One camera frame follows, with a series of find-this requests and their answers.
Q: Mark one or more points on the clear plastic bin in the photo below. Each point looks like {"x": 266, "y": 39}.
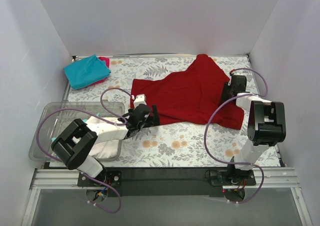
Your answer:
{"x": 57, "y": 116}

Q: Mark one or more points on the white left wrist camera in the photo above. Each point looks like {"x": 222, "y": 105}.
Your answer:
{"x": 139, "y": 99}

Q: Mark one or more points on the aluminium frame rail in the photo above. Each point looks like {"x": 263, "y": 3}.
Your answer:
{"x": 54, "y": 198}

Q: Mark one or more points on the light teal t shirt in bin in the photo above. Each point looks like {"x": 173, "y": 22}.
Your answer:
{"x": 85, "y": 120}

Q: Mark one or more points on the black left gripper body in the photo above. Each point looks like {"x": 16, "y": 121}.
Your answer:
{"x": 150, "y": 116}

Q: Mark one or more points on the floral patterned table mat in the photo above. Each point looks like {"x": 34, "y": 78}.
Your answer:
{"x": 178, "y": 145}

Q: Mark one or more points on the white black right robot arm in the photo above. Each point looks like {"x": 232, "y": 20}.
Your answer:
{"x": 266, "y": 127}

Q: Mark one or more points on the dark red t shirt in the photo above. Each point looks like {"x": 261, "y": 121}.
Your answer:
{"x": 187, "y": 96}

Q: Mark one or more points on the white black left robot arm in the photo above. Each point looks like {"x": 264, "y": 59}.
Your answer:
{"x": 73, "y": 145}

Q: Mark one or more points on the white t shirt in bin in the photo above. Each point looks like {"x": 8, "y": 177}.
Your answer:
{"x": 103, "y": 150}

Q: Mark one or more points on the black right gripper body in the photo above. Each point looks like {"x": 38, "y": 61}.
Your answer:
{"x": 227, "y": 93}

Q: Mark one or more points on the folded teal t shirt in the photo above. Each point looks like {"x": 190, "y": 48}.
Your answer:
{"x": 83, "y": 73}

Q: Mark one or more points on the folded pink t shirt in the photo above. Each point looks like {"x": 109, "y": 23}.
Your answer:
{"x": 106, "y": 62}

